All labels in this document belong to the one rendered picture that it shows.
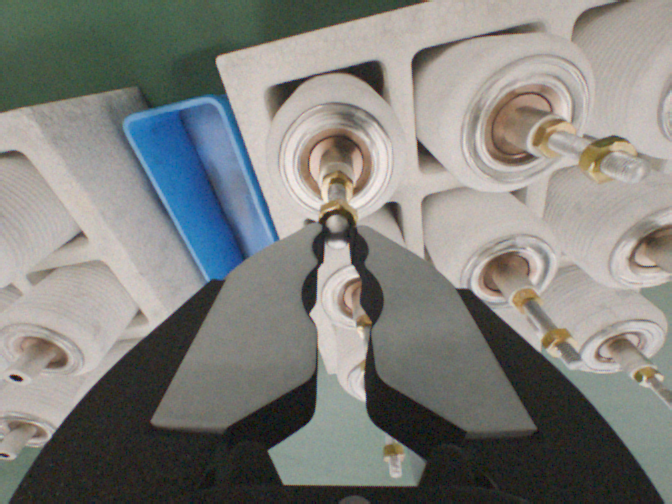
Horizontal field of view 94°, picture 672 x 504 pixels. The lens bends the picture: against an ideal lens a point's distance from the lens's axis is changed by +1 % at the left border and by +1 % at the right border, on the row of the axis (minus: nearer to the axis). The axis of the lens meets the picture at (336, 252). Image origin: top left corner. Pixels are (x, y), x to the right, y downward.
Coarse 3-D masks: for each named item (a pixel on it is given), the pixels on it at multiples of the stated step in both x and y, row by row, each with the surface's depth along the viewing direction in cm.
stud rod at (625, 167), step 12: (564, 132) 16; (552, 144) 16; (564, 144) 15; (576, 144) 15; (588, 144) 14; (576, 156) 14; (612, 156) 13; (624, 156) 12; (636, 156) 12; (612, 168) 13; (624, 168) 12; (636, 168) 12; (648, 168) 12; (624, 180) 12; (636, 180) 12
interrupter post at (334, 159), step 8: (328, 152) 20; (336, 152) 19; (344, 152) 20; (320, 160) 20; (328, 160) 18; (336, 160) 18; (344, 160) 18; (320, 168) 18; (328, 168) 18; (336, 168) 18; (344, 168) 18; (352, 168) 18; (320, 176) 18; (352, 176) 18; (320, 184) 18
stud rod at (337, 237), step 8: (336, 184) 16; (328, 192) 16; (336, 192) 15; (344, 192) 16; (328, 200) 15; (336, 216) 13; (328, 224) 13; (336, 224) 13; (344, 224) 13; (328, 232) 12; (336, 232) 12; (344, 232) 12; (328, 240) 12; (336, 240) 12; (344, 240) 12; (336, 248) 13
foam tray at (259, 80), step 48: (480, 0) 22; (528, 0) 22; (576, 0) 22; (624, 0) 29; (288, 48) 23; (336, 48) 23; (384, 48) 23; (240, 96) 25; (288, 96) 35; (384, 96) 28; (432, 192) 29; (528, 192) 30
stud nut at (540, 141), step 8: (552, 120) 16; (560, 120) 16; (544, 128) 16; (552, 128) 16; (560, 128) 16; (568, 128) 16; (536, 136) 17; (544, 136) 16; (536, 144) 17; (544, 144) 16; (544, 152) 17; (552, 152) 17
